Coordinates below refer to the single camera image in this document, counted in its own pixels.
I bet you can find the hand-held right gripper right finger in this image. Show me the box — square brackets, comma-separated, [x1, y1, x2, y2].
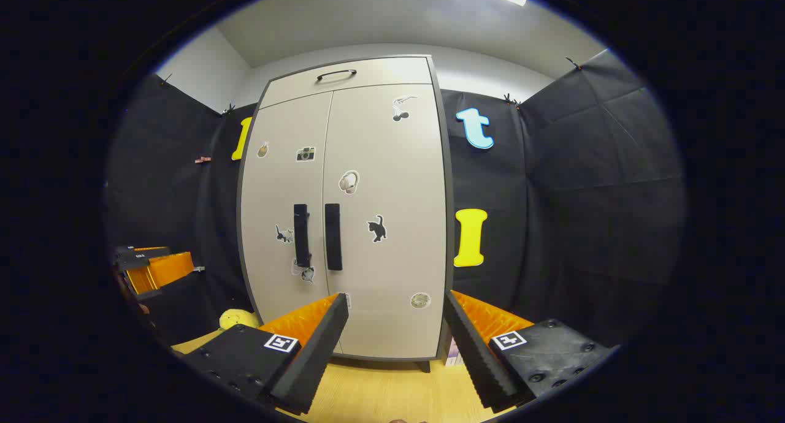
[443, 289, 617, 411]

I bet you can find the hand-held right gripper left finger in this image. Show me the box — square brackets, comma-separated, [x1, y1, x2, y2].
[178, 293, 350, 416]

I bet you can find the beige double-door shoe cabinet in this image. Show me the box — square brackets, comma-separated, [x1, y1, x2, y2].
[236, 55, 454, 373]

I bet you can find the cabinet door with camera sticker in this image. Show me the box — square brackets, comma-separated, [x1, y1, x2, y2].
[239, 92, 335, 350]

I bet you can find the cabinet door with headphone sticker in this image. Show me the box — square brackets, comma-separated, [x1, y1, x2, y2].
[322, 84, 447, 359]

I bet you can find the beige cabinet drawer panel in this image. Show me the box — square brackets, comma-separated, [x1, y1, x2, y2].
[261, 56, 433, 109]

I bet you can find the yellow plush toy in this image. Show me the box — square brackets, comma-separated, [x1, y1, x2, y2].
[219, 308, 261, 332]

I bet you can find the black straight door handle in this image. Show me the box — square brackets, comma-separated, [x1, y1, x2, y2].
[324, 204, 343, 271]
[293, 204, 310, 269]

